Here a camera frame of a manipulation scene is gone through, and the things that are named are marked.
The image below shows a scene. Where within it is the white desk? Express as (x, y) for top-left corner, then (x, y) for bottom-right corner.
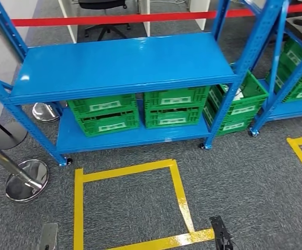
(189, 0), (211, 32)
(57, 0), (152, 44)

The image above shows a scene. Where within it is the white plastic part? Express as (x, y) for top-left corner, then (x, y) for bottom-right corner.
(223, 84), (245, 102)

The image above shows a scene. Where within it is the chrome stanchion with round base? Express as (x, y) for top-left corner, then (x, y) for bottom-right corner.
(0, 135), (50, 204)
(32, 102), (61, 123)

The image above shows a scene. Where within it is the black post stanchion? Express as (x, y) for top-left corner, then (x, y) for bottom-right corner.
(0, 109), (29, 151)

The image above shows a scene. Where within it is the blue metal shelf rack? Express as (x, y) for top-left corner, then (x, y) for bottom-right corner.
(0, 0), (285, 167)
(249, 0), (302, 138)

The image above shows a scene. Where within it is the long red barrier belt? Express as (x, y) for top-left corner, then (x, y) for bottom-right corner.
(11, 2), (302, 28)

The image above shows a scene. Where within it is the black office chair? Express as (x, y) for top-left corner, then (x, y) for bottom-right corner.
(78, 0), (131, 42)

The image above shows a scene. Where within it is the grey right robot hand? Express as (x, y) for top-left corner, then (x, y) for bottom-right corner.
(209, 215), (234, 250)

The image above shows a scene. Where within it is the black foam tray with holes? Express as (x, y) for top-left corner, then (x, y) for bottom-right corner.
(285, 14), (302, 48)

